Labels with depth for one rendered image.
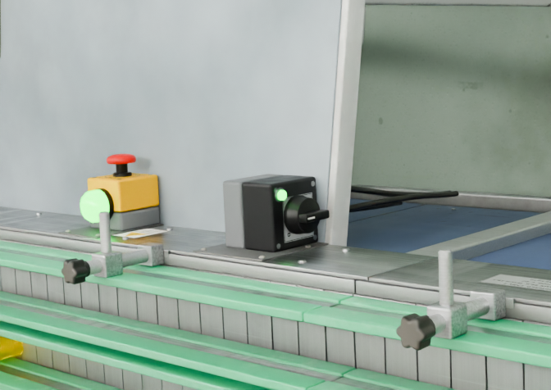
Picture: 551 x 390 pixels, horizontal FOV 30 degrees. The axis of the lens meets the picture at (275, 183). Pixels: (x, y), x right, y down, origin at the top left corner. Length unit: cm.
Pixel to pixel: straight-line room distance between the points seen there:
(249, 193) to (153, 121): 28
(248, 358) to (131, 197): 37
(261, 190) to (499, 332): 37
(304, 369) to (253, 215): 21
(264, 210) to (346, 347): 20
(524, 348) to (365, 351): 24
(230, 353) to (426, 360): 24
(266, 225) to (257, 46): 23
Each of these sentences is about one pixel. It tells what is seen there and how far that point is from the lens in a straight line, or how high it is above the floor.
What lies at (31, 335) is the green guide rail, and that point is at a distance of 135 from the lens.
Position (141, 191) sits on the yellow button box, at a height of 79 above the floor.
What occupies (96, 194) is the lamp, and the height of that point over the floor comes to 85.
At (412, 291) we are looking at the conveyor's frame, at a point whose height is 88.
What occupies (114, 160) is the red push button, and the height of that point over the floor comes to 81.
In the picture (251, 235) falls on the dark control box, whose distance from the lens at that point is 119.
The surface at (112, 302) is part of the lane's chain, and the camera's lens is 133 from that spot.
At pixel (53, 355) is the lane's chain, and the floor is 88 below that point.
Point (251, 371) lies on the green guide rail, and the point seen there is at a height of 96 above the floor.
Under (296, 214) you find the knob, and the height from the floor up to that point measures 81.
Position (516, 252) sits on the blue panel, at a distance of 125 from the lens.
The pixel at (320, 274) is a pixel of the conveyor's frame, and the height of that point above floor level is 88.
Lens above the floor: 167
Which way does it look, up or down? 47 degrees down
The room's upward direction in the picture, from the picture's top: 100 degrees counter-clockwise
